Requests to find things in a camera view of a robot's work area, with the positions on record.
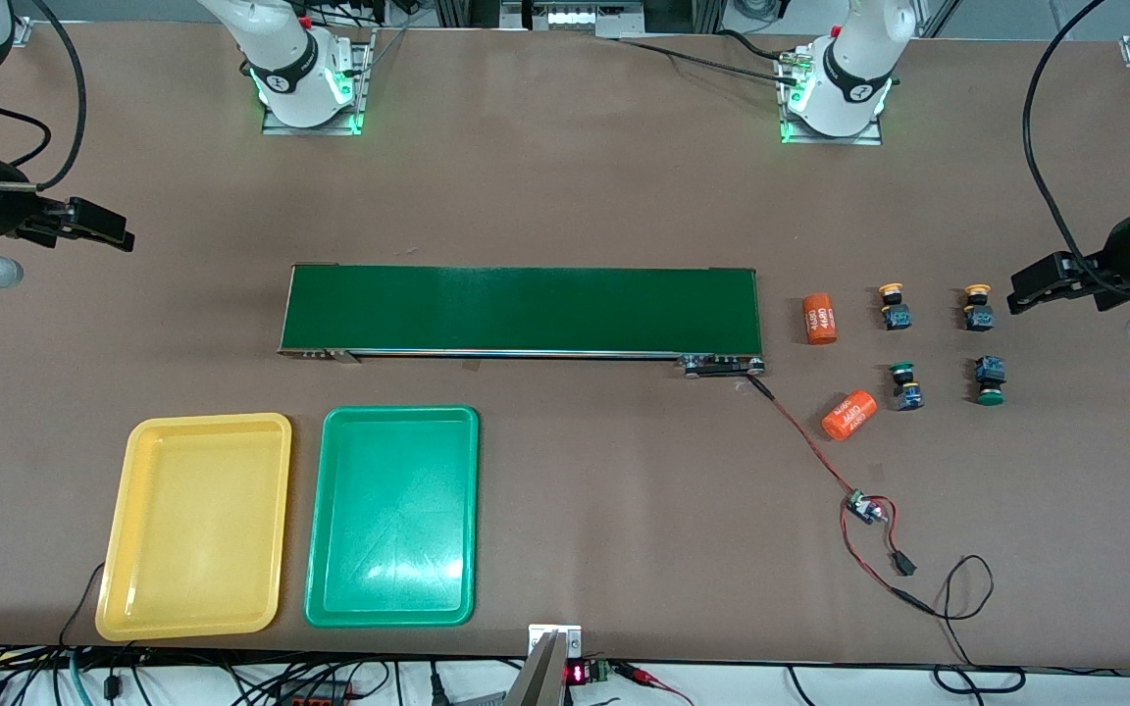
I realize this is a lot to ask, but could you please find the black cable to arm base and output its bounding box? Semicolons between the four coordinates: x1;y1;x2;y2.
614;29;803;85

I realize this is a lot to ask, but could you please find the red clip lead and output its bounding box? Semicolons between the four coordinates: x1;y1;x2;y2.
614;662;695;706

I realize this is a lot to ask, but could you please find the red and black wire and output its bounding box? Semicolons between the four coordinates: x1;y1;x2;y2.
744;376;909;597

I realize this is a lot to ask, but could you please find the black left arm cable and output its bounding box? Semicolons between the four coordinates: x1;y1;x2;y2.
1022;0;1130;295

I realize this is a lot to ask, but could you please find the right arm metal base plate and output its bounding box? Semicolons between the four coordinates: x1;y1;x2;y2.
262;39;375;136

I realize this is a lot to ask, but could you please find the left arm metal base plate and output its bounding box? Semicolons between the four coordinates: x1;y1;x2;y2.
783;116;883;146

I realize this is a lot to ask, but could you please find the red black power strip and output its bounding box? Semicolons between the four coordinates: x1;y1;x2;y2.
276;680;350;706

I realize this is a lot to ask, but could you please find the green conveyor belt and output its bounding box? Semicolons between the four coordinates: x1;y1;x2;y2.
278;263;767;378

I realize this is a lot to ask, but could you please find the green plastic tray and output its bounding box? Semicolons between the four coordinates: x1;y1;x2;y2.
304;406;481;629

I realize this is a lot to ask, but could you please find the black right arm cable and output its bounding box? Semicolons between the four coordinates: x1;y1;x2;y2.
0;0;87;192

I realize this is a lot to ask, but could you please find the yellow plastic tray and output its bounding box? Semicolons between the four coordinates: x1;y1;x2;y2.
95;413;293;642

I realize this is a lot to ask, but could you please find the silver camera mount bracket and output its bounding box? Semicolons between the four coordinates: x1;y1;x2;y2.
504;624;584;706

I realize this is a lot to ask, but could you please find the orange cylinder with white print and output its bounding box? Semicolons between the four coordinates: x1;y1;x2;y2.
802;293;839;346
821;390;879;442

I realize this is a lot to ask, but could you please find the thin black cable loop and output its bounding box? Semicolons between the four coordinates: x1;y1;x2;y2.
897;555;1027;695

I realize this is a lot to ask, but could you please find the small motor controller board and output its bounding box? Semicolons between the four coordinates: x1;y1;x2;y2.
845;490;890;526

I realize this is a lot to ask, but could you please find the yellow mushroom push button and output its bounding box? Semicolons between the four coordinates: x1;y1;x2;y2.
878;282;913;330
963;283;997;332

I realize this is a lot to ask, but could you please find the green mushroom push button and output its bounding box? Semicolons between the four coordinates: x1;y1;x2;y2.
975;356;1008;407
889;362;925;412

